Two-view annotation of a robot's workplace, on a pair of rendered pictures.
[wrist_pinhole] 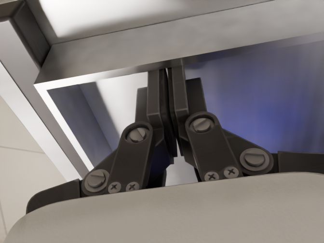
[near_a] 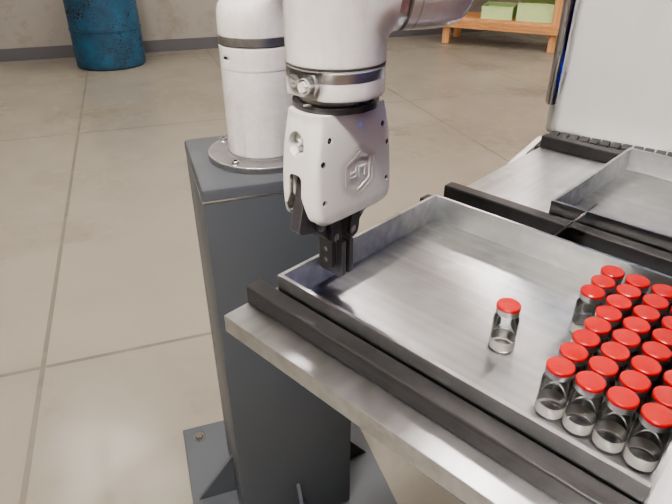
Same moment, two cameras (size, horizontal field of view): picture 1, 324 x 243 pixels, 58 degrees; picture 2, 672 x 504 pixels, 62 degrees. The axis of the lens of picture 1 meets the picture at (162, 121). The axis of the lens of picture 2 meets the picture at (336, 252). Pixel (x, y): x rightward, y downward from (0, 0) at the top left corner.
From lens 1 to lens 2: 59 cm
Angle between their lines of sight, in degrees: 98
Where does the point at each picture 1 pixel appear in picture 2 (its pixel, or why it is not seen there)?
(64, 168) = (325, 378)
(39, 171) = not seen: outside the picture
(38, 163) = not seen: outside the picture
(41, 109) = (285, 305)
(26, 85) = (273, 297)
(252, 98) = (394, 283)
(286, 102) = (413, 278)
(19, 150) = not seen: outside the picture
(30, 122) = (282, 348)
